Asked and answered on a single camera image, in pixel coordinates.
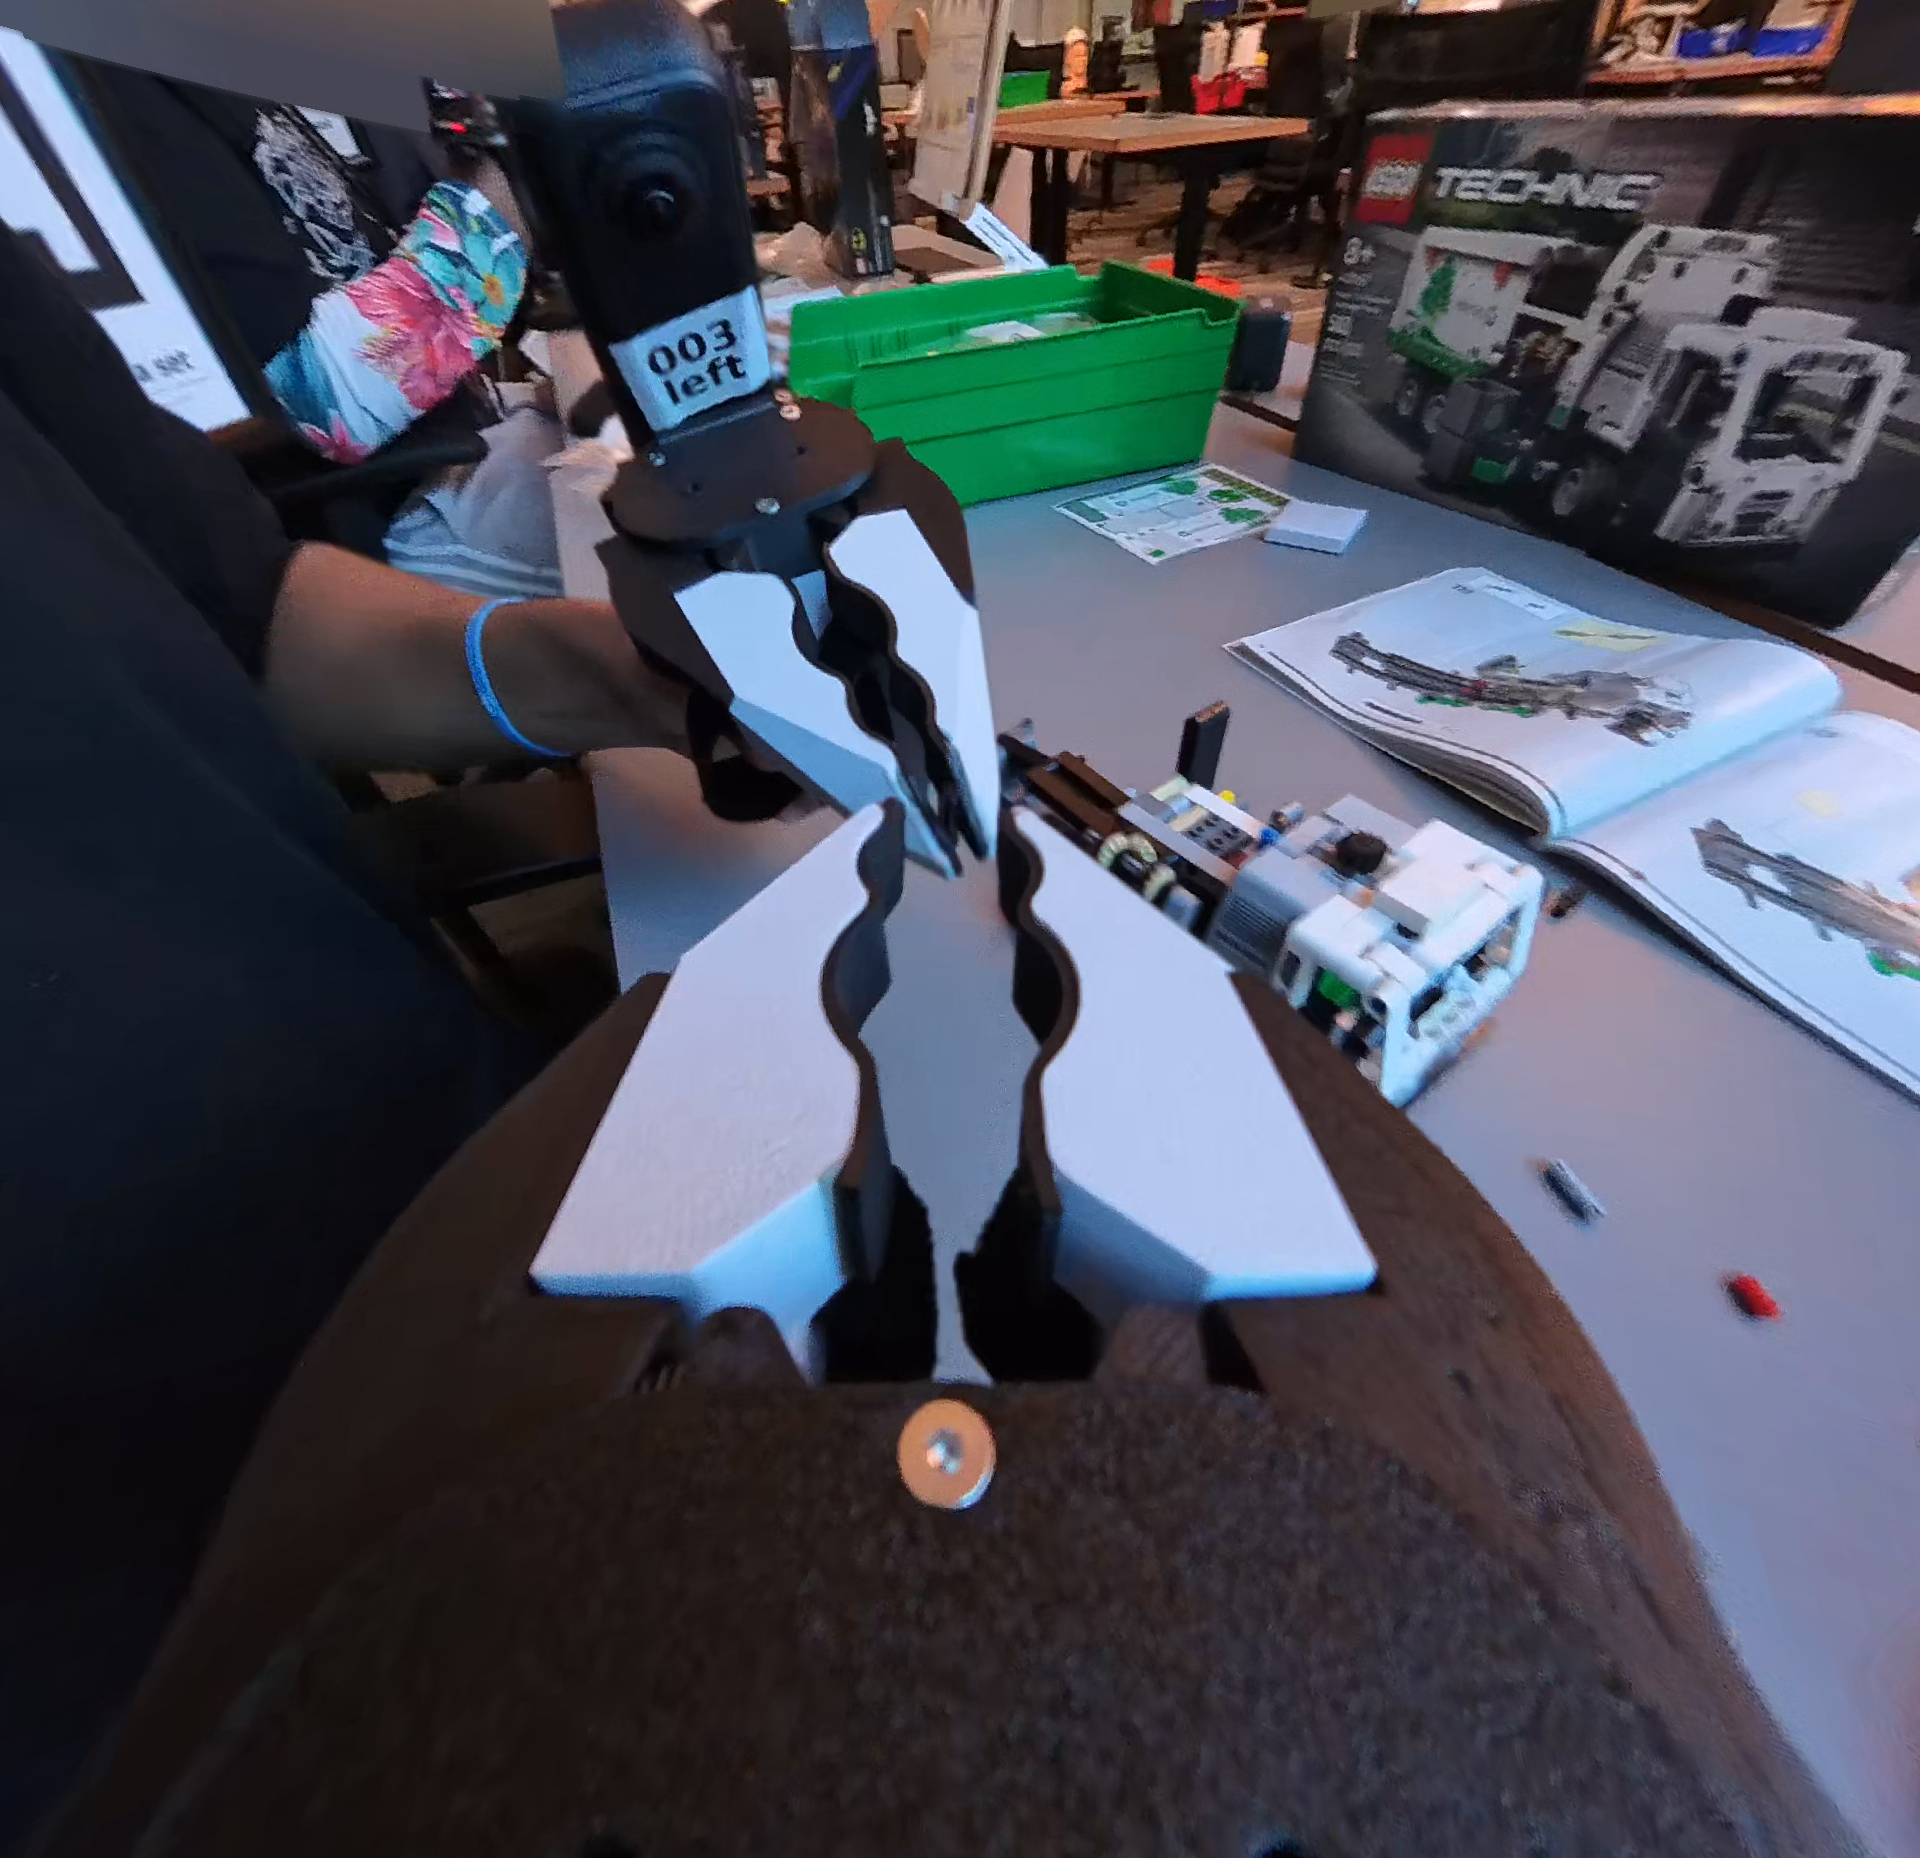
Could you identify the white lego truck model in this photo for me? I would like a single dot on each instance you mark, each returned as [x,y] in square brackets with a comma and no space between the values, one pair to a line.
[1395,928]

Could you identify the grey and black lego pin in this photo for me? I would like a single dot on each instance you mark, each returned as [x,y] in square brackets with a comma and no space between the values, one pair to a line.
[1571,1191]

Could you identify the open lego instruction booklet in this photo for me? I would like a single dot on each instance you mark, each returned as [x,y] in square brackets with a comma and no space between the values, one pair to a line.
[1651,748]

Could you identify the dark cylindrical container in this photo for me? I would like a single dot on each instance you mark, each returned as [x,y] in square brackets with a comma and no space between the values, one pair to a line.
[1260,345]

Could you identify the small red lego piece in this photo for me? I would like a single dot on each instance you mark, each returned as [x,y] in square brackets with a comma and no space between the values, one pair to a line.
[1753,1297]

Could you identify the wooden office table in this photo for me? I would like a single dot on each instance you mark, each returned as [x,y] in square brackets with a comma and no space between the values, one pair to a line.
[1155,133]

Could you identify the person's dark clothing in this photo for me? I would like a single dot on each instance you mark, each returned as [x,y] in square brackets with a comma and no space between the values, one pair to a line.
[151,987]

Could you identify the white poster board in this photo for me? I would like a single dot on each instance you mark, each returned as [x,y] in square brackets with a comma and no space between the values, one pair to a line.
[961,74]

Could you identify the lego sticker sheet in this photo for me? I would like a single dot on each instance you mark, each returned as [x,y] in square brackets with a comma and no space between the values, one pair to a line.
[1170,513]

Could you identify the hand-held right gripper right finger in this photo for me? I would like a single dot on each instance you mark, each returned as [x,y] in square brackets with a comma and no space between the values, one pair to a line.
[1186,1138]

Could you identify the person's left forearm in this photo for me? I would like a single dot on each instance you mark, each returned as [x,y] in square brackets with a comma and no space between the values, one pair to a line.
[391,658]

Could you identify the blue wristband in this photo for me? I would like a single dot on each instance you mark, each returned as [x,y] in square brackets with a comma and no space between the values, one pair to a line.
[488,689]

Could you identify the green plastic bin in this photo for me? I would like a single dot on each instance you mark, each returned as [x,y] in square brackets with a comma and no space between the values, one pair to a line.
[1035,373]

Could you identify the tall dark box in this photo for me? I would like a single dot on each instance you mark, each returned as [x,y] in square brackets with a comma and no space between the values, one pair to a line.
[844,117]

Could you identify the small white pad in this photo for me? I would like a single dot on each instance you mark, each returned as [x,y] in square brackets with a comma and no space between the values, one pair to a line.
[1317,527]

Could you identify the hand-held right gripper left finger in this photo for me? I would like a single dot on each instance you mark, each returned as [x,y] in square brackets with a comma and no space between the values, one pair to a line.
[720,1138]

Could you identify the black lego set box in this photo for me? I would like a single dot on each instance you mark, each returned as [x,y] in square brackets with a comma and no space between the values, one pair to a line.
[1620,344]

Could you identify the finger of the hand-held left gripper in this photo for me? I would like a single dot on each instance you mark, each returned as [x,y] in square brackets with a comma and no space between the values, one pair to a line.
[930,613]
[794,705]

